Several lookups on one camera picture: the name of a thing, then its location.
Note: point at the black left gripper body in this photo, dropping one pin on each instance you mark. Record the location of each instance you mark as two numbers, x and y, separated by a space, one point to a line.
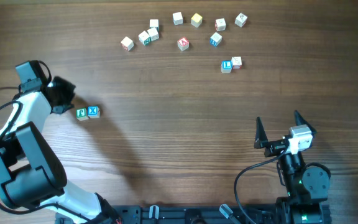
64 91

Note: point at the red I letter block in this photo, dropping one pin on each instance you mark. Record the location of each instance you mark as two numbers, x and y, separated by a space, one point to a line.
236 62

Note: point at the blue P letter block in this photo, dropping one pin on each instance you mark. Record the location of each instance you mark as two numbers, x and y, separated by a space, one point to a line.
177 18

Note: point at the green N letter block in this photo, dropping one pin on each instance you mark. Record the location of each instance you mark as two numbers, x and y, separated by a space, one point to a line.
144 38

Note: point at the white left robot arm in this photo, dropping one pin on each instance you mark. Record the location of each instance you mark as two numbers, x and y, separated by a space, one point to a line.
32 177

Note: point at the white Z letter block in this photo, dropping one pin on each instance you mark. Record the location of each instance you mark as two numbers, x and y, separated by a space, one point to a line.
154 23

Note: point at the red Q letter block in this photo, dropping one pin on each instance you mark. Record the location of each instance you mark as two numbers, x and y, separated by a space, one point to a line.
220 24

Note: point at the green J letter block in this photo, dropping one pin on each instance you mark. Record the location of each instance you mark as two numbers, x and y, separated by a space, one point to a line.
81 114

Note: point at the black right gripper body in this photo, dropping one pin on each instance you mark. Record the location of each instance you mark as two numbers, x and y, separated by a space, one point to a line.
274 148

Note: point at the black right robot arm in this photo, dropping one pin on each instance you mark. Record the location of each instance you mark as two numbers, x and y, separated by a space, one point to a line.
307 185

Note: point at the blue H letter block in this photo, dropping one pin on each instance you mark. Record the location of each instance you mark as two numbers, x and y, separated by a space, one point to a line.
215 39

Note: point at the blue X letter block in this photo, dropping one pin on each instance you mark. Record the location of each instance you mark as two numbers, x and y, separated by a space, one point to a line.
94 112

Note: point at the yellow topped letter block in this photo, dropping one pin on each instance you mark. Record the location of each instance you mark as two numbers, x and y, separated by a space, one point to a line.
196 20

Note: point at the red M letter block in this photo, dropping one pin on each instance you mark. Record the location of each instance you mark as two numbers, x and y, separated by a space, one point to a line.
127 43

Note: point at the red A letter block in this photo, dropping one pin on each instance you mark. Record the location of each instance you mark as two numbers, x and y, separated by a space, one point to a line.
183 43

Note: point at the white O green block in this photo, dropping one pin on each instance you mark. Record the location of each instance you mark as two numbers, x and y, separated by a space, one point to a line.
153 33

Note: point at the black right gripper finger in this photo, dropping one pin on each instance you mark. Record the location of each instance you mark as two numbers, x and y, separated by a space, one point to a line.
299 120
261 140

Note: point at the blue L letter block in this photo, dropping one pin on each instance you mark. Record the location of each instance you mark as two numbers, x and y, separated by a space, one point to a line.
226 66

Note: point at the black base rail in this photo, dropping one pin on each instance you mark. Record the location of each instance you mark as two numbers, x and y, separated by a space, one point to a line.
188 215

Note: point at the white K letter block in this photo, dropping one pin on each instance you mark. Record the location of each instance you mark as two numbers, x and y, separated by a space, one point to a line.
240 20

